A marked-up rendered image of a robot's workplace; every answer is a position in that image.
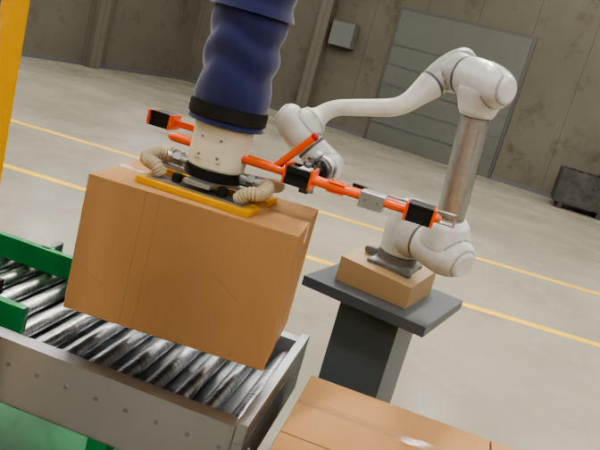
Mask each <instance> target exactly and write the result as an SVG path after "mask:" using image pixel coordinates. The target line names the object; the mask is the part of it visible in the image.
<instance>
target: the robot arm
mask: <svg viewBox="0 0 600 450"><path fill-rule="evenodd" d="M446 92H448V93H454V94H457V101H458V109H459V112H460V113H461V114H460V119H459V122H458V126H457V130H456V133H455V137H454V143H453V148H452V152H451V155H450V159H449V163H448V166H447V170H446V177H445V181H444V185H443V188H442V192H441V196H440V200H439V204H438V209H439V210H441V211H444V212H447V213H452V214H456V215H458V218H457V220H456V223H455V225H454V229H452V228H450V227H447V226H444V225H441V224H438V223H434V222H433V226H432V229H429V228H427V227H424V226H421V225H419V224H416V223H412V222H409V221H405V220H402V216H403V214H402V213H401V212H397V211H394V210H392V212H391V214H390V215H389V217H388V220H387V224H386V227H385V229H384V232H383V236H382V239H381V243H380V246H372V245H367V246H366V247H365V251H367V252H368V253H370V254H372V256H368V258H367V262H369V263H374V264H376V265H378V266H380V267H382V268H385V269H387V270H389V271H392V272H394V273H396V274H399V275H401V276H402V277H404V278H406V279H410V278H411V276H412V275H413V274H414V273H415V272H416V271H417V270H421V268H422V265H423V266H424V267H426V268H427V269H429V270H430V271H433V272H435V273H436V274H438V275H441V276H444V277H448V278H451V277H461V276H464V275H465V274H467V273H468V272H469V271H470V270H471V268H472V266H473V264H474V260H475V252H474V248H473V246H472V244H471V235H470V226H469V224H468V222H467V221H466V220H465V216H466V213H467V209H468V205H469V202H470V198H471V192H472V189H473V185H474V181H475V178H476V174H477V171H478V167H479V161H480V157H481V154H482V151H483V147H484V144H485V140H486V136H487V133H488V127H489V123H490V120H492V119H493V118H495V116H496V115H497V113H498V112H499V110H500V109H503V108H505V107H506V106H507V105H509V104H510V103H511V102H512V101H513V99H514V98H515V95H516V92H517V82H516V79H515V77H514V76H513V75H512V74H511V73H510V72H509V71H508V70H507V69H506V68H505V67H503V66H501V65H500V64H498V63H495V62H491V61H489V60H486V59H483V58H480V57H477V56H476V55H475V54H474V52H473V51H471V50H470V49H469V48H467V47H461V48H457V49H455V50H452V51H450V52H448V53H446V54H444V55H443V56H441V57H440V58H438V59H437V60H436V61H434V62H433V63H432V64H431V65H430V66H429V67H428V68H427V69H426V70H425V71H424V72H423V73H422V74H421V75H420V76H419V78H417V79H416V80H415V81H414V83H413V84H412V85H411V86H410V87H409V88H408V89H407V90H406V91H405V92H404V93H403V94H402V95H400V96H398V97H394V98H388V99H339V100H333V101H329V102H327V103H324V104H321V105H319V106H317V107H314V108H310V107H305V108H302V109H301V108H300V107H299V106H298V105H296V104H285V105H284V106H282V107H281V109H280V110H279V111H278V112H277V114H276V115H275V122H276V127H277V129H278V131H279V133H280V135H281V136H282V138H283V139H284V141H285V142H286V143H287V145H288V146H289V147H290V148H291V150H292V149H293V148H294V147H296V146H297V145H299V144H300V143H301V142H303V141H304V140H305V139H307V138H308V137H309V136H311V134H313V133H316V134H318V136H319V139H318V140H317V141H315V142H314V143H313V144H311V145H310V146H308V147H307V148H306V149H305V150H304V151H303V152H301V153H300V154H298V157H299V158H300V159H301V160H302V162H303V165H304V166H302V167H299V168H298V169H301V170H305V171H309V172H311V171H313V168H315V169H317V168H319V169H320V171H319V175H318V176H320V177H323V178H325V179H338V178H339V176H340V175H341V174H342V172H343V169H344V161H343V159H342V157H341V155H340V154H339V153H338V152H337V151H336V150H335V149H334V148H332V147H331V146H330V145H329V144H328V143H327V141H326V140H325V139H324V138H323V137H322V133H323V132H325V125H326V123H327V122H328V121H329V120H330V119H332V118H334V117H337V116H371V117H394V116H399V115H403V114H406V113H409V112H411V111H413V110H415V109H417V108H419V107H421V106H423V105H424V104H426V103H428V102H430V101H432V100H434V99H436V98H438V97H440V96H442V95H443V94H444V93H446Z"/></svg>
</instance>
